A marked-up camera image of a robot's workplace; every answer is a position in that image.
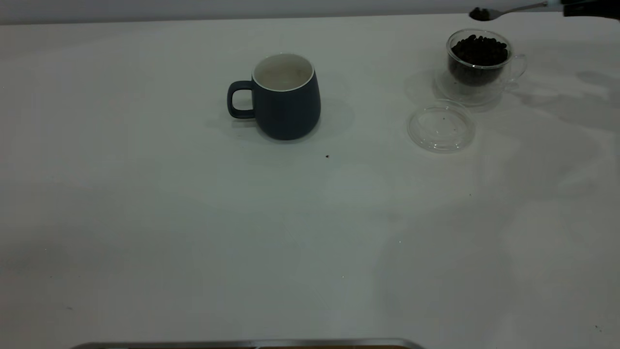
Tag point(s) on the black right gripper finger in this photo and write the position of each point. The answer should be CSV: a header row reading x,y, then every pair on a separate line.
x,y
591,7

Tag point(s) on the clear round lid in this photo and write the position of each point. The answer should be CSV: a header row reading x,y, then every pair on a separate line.
x,y
441,128

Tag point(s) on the dark grey ceramic mug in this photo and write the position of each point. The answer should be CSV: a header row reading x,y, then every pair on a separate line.
x,y
288,114

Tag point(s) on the coffee beans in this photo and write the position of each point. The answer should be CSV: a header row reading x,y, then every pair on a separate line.
x,y
479,50

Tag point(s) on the clear glass saucer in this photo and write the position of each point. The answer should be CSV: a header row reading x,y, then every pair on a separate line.
x,y
445,94

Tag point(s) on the silver metal edge strip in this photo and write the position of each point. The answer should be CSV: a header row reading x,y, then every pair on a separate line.
x,y
242,344

